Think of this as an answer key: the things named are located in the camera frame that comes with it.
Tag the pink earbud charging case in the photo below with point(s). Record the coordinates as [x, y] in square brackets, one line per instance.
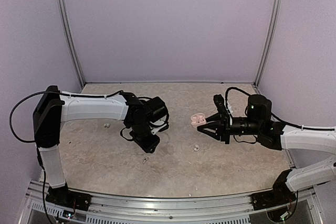
[198, 119]

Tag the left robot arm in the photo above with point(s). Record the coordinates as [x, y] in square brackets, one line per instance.
[145, 117]

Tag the right aluminium frame post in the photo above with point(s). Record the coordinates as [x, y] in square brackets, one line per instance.
[268, 42]

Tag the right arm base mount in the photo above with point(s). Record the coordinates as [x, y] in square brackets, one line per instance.
[279, 194]

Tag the left aluminium frame post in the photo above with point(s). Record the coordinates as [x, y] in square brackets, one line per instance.
[70, 42]

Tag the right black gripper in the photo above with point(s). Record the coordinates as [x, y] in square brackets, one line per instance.
[223, 128]

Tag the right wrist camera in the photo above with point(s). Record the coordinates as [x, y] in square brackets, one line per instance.
[222, 110]

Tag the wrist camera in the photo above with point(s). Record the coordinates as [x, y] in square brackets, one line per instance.
[222, 110]
[158, 126]

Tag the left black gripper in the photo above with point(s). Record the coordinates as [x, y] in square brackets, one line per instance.
[148, 146]

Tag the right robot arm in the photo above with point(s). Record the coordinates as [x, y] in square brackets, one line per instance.
[276, 135]

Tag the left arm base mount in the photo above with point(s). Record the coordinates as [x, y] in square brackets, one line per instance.
[62, 196]

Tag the front aluminium rail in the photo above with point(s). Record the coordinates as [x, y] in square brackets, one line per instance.
[109, 208]

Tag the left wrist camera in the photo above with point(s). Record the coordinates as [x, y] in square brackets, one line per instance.
[158, 126]

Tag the aluminium frame post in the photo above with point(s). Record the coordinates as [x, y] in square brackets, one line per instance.
[268, 42]
[70, 42]

